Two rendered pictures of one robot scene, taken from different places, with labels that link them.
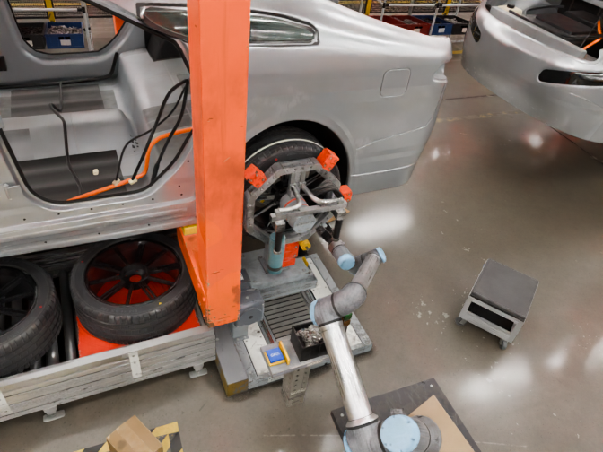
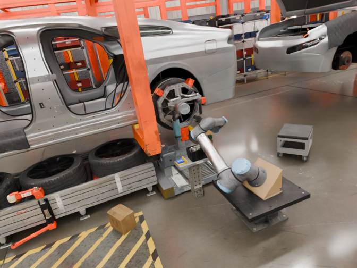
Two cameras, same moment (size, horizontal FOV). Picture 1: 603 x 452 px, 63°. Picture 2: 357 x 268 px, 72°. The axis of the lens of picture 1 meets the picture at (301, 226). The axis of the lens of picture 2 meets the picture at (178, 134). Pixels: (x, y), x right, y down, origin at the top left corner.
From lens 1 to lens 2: 123 cm
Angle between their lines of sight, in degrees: 20
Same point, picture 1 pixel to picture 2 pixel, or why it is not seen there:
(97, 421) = (104, 216)
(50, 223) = (77, 124)
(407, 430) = (243, 161)
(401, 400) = not seen: hidden behind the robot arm
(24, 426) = (71, 223)
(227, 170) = (138, 66)
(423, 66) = (220, 38)
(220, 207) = (139, 85)
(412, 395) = not seen: hidden behind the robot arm
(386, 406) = not seen: hidden behind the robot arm
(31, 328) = (72, 170)
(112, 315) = (106, 161)
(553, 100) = (296, 59)
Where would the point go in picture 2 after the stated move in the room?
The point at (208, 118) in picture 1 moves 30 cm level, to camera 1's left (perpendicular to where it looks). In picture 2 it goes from (126, 42) to (95, 47)
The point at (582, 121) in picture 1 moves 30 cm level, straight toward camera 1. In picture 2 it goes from (313, 64) to (310, 67)
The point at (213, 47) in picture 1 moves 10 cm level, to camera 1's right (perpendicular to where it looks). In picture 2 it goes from (122, 11) to (133, 9)
